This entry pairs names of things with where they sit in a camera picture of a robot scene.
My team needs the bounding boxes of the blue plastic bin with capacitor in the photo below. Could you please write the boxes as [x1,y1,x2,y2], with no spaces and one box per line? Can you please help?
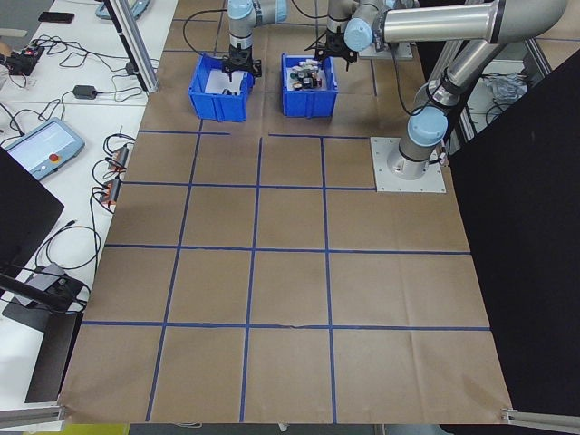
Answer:
[188,53,256,123]

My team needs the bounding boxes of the blue plastic bin with buttons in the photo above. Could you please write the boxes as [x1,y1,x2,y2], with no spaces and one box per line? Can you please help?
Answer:
[280,53,340,119]

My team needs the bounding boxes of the small grey box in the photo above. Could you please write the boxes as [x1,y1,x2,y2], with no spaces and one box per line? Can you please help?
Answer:
[26,262,69,292]

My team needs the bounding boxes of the white foam liner under capacitor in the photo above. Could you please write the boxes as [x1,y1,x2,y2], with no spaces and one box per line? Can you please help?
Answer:
[206,67,244,94]

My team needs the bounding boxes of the small parts in right bin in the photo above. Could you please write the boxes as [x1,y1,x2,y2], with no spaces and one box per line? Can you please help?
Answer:
[288,56,331,92]

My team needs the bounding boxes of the light blue pendant device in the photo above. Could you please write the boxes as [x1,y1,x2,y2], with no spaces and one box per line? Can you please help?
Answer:
[94,0,153,20]

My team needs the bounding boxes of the white side table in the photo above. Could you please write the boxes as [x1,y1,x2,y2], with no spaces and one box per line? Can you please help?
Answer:
[0,0,179,435]

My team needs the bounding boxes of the crumpled silver plastic wrap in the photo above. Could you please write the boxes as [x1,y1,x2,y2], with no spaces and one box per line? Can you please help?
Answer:
[479,72,536,106]

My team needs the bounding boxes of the grey teach pendant with screen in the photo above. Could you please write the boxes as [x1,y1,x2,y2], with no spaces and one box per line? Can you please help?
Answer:
[1,116,86,181]

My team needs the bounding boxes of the small black board red light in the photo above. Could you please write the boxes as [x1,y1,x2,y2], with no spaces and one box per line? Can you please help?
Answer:
[6,43,46,77]

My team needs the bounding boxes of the black monitor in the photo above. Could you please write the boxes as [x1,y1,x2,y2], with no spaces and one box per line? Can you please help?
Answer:
[0,145,65,273]

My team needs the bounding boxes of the black flat panel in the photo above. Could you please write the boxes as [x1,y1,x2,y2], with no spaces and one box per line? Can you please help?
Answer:
[24,312,85,404]

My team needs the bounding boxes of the aluminium table edge profile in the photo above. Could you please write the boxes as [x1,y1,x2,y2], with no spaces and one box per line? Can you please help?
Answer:
[0,404,68,426]
[499,406,580,431]

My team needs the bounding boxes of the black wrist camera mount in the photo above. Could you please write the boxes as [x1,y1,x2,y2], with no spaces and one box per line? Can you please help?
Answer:
[306,39,360,73]
[220,54,265,79]

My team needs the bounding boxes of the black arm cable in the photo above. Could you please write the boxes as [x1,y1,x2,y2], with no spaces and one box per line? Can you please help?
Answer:
[391,43,431,115]
[182,9,232,60]

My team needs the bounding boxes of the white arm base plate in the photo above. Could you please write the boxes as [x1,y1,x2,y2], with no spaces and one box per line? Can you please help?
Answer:
[370,136,448,194]
[360,43,416,62]

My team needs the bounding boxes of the aluminium frame post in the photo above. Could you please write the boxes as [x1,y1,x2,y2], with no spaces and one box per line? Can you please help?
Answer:
[101,0,160,95]

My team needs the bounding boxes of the thin black desk cable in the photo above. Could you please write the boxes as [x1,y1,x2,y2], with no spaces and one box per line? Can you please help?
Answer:
[92,130,137,182]
[38,90,77,135]
[32,220,103,276]
[96,63,153,104]

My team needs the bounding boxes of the black orange cable adapter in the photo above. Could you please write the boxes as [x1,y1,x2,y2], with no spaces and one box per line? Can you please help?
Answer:
[95,178,124,210]
[104,144,133,174]

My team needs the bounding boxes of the metal V-frame bar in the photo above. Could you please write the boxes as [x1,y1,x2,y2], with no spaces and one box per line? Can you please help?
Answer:
[452,38,555,153]

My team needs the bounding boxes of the black frame cover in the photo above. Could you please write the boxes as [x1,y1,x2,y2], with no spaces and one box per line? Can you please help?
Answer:
[414,40,580,421]

